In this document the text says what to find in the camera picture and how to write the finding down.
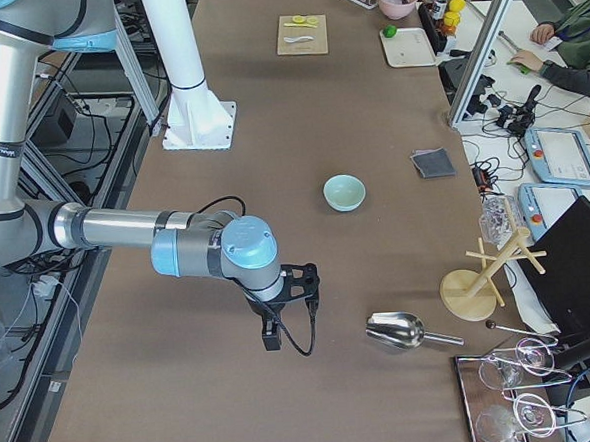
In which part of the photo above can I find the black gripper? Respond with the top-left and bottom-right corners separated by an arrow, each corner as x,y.
247,263 -> 320,352

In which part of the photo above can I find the white plastic spoon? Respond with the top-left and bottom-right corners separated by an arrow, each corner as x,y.
283,35 -> 315,44

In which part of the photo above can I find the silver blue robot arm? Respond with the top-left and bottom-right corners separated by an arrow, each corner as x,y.
0,0 -> 319,351

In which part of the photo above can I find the light green ceramic bowl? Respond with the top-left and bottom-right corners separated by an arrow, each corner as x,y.
323,174 -> 367,212

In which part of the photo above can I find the pink ice bowl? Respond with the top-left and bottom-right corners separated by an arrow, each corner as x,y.
378,0 -> 419,20

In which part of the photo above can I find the metal scoop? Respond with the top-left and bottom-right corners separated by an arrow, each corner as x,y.
365,311 -> 465,350

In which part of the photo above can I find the wooden mug tree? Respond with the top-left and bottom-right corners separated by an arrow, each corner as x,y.
439,198 -> 546,321

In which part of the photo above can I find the grey folded cloth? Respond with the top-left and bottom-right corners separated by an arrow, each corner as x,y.
410,148 -> 456,179

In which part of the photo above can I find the clear glass jar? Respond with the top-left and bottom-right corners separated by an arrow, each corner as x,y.
479,195 -> 523,246

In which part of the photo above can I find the bamboo cutting board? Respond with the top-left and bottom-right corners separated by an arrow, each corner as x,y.
276,14 -> 329,56

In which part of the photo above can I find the blue teach pendant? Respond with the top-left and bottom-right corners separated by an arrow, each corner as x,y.
518,183 -> 583,240
523,126 -> 590,187

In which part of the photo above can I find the yellow plastic knife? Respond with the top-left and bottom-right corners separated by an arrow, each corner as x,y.
283,22 -> 319,29

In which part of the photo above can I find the black monitor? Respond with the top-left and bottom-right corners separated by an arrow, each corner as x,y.
511,194 -> 590,341

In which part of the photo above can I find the cream rabbit tray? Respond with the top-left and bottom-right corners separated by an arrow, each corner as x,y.
379,27 -> 437,68

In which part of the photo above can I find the green lime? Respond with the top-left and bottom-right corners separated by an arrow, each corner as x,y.
383,25 -> 397,38

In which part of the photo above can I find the yellow lemon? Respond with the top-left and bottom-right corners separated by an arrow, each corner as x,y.
446,0 -> 465,13

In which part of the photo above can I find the seated person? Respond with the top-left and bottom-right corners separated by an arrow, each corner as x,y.
510,0 -> 590,97

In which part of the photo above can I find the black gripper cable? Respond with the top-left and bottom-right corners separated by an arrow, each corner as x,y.
195,191 -> 319,364

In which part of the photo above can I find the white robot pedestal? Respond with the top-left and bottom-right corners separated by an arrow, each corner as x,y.
141,0 -> 237,151

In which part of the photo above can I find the aluminium frame post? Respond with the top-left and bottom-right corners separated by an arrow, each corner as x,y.
447,0 -> 513,130

